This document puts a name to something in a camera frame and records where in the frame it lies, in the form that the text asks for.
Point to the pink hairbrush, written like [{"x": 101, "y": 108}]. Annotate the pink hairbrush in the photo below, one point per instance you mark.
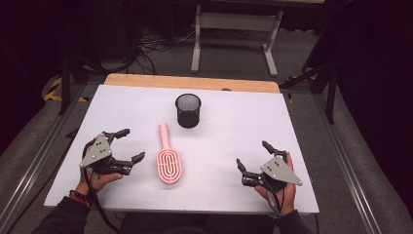
[{"x": 168, "y": 165}]

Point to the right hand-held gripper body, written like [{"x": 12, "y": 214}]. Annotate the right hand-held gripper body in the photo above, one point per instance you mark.
[{"x": 280, "y": 170}]

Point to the aluminium floor rail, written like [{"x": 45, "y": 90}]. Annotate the aluminium floor rail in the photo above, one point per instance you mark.
[
  {"x": 347, "y": 169},
  {"x": 35, "y": 156}
]

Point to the yellow black hazard tape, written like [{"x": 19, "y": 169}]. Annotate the yellow black hazard tape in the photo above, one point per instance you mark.
[{"x": 53, "y": 92}]

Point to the black metal stand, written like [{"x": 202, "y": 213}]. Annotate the black metal stand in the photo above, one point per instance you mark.
[
  {"x": 66, "y": 81},
  {"x": 331, "y": 94}
]

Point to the person's right hand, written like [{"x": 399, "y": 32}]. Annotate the person's right hand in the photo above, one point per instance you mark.
[{"x": 287, "y": 198}]

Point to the black mesh pen holder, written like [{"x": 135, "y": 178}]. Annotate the black mesh pen holder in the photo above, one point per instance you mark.
[{"x": 188, "y": 113}]

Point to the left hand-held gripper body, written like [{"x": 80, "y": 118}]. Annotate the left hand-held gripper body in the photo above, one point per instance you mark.
[{"x": 96, "y": 151}]

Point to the person's left hand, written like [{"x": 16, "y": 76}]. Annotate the person's left hand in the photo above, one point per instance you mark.
[{"x": 102, "y": 182}]

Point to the white desk frame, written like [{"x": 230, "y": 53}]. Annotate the white desk frame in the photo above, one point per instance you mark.
[{"x": 238, "y": 22}]

